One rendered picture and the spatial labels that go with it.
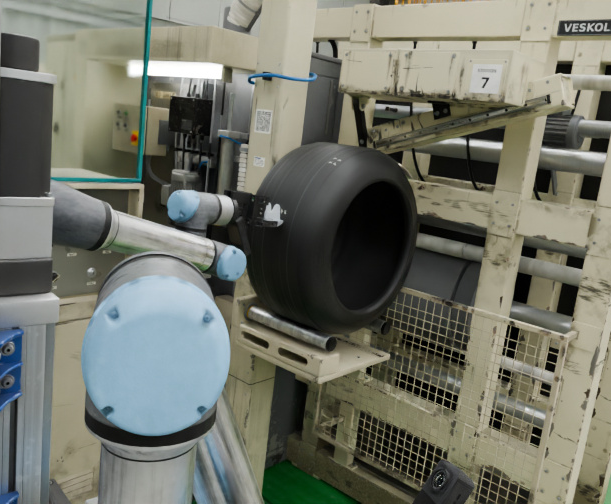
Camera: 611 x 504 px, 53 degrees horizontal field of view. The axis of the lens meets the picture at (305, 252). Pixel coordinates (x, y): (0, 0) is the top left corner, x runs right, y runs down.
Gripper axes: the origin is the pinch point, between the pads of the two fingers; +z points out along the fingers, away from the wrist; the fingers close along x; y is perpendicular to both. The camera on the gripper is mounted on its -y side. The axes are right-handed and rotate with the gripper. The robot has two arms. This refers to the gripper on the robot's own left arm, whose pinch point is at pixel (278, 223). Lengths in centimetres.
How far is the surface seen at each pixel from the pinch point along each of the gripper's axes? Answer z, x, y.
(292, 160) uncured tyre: 9.8, 8.0, 17.9
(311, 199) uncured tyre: 3.7, -7.0, 8.2
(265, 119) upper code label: 17.9, 30.2, 29.7
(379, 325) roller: 44, -10, -29
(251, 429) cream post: 32, 25, -77
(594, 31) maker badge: 71, -47, 72
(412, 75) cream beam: 42, -6, 51
